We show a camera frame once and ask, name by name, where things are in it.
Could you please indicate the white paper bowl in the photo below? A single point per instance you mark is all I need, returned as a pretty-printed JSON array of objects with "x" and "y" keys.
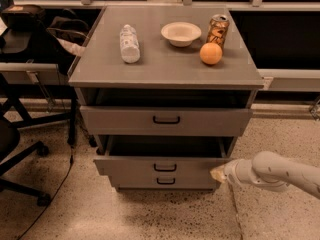
[{"x": 181, "y": 34}]

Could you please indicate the orange fruit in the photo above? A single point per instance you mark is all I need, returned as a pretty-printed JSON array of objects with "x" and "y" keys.
[{"x": 211, "y": 53}]

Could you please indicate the grey drawer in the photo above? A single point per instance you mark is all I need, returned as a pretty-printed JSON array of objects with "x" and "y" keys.
[
  {"x": 135, "y": 155},
  {"x": 185, "y": 183},
  {"x": 138, "y": 121}
]

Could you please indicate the black bottom drawer handle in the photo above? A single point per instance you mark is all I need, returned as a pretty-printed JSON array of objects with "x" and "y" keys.
[{"x": 166, "y": 181}]

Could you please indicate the black top drawer handle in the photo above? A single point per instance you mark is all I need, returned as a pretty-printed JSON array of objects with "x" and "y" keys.
[{"x": 166, "y": 121}]

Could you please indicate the grey bottom drawer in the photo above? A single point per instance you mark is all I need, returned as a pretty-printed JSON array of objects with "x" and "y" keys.
[{"x": 185, "y": 183}]

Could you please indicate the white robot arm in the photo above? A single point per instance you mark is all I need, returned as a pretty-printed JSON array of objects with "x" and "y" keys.
[{"x": 269, "y": 171}]

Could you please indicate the black bag on desk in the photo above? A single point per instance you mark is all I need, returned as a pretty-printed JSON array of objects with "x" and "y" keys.
[{"x": 23, "y": 17}]

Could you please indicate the black office chair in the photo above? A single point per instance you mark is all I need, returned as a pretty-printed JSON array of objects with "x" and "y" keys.
[{"x": 9, "y": 140}]

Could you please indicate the orange patterned drink can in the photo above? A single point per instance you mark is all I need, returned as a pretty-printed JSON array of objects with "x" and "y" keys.
[{"x": 217, "y": 30}]

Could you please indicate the grey drawer cabinet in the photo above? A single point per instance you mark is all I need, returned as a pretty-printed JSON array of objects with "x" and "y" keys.
[{"x": 164, "y": 76}]

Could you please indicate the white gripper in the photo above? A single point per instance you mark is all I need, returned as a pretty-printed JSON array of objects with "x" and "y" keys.
[{"x": 230, "y": 172}]

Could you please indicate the grey top drawer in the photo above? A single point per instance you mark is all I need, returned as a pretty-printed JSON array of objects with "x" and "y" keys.
[{"x": 138, "y": 121}]

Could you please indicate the clear plastic water bottle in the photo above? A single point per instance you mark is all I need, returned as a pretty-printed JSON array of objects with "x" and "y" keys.
[{"x": 129, "y": 45}]

